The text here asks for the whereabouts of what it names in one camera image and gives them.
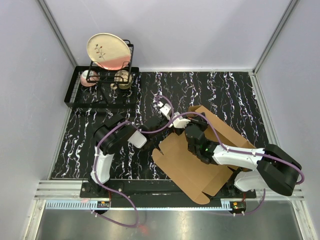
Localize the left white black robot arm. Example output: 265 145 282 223
85 113 172 198

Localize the beige ceramic cup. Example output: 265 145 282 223
110 70 133 90

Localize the right small control box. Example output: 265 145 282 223
232 201 247 212

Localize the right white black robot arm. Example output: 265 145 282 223
184 122 302 199

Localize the small control box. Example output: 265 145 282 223
232 201 247 212
96 200 110 210

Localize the pink white ceramic cup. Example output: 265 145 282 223
80 70 100 87

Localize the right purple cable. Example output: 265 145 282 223
169 112 306 216

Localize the left small control box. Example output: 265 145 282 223
96 200 110 210

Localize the brown cardboard box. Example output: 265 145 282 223
152 105 255 205

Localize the cream pink floral plate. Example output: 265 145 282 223
86 33 131 71

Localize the black marble pattern mat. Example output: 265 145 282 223
50 71 269 180

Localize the purple cable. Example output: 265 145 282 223
94 94 180 228
169 112 306 216

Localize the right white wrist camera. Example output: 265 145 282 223
169 116 190 129

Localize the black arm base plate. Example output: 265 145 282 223
79 179 257 199

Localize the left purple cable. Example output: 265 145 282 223
94 94 180 228

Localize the slotted aluminium rail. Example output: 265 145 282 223
45 200 232 211

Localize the black wire dish rack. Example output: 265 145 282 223
64 39 140 110

